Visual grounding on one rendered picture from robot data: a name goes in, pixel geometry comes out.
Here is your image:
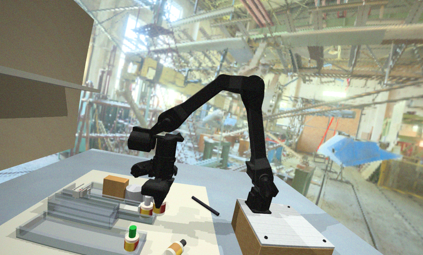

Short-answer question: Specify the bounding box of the white jar with yellow and red label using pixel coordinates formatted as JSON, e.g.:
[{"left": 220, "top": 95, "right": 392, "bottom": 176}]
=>
[
  {"left": 152, "top": 199, "right": 166, "bottom": 216},
  {"left": 140, "top": 195, "right": 153, "bottom": 216}
]

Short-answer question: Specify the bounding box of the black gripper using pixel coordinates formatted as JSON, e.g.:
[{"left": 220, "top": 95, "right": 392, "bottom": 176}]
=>
[{"left": 141, "top": 154, "right": 178, "bottom": 209}]

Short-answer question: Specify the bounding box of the black rod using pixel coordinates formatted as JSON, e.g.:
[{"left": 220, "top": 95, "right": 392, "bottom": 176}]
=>
[{"left": 191, "top": 196, "right": 219, "bottom": 216}]

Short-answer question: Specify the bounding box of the white jar with orange label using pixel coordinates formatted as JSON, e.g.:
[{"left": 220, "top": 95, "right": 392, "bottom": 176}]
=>
[{"left": 164, "top": 239, "right": 186, "bottom": 255}]

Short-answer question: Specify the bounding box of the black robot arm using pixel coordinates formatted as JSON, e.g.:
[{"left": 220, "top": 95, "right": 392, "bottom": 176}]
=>
[{"left": 128, "top": 74, "right": 279, "bottom": 214}]

